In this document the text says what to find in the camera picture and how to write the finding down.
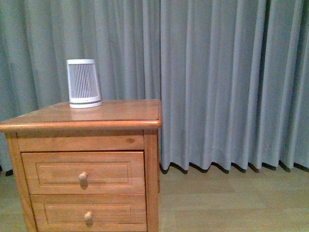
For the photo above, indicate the round wooden knob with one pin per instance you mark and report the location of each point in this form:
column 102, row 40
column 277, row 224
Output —
column 83, row 177
column 88, row 216

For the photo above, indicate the wooden drawer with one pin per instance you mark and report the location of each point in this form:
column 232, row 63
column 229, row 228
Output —
column 107, row 172
column 110, row 213

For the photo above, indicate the white slatted air purifier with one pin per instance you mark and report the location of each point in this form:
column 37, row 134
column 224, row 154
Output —
column 83, row 84

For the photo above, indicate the wooden nightstand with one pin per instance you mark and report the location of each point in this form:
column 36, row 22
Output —
column 130, row 125

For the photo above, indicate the grey curtain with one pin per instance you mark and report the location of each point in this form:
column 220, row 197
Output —
column 232, row 75

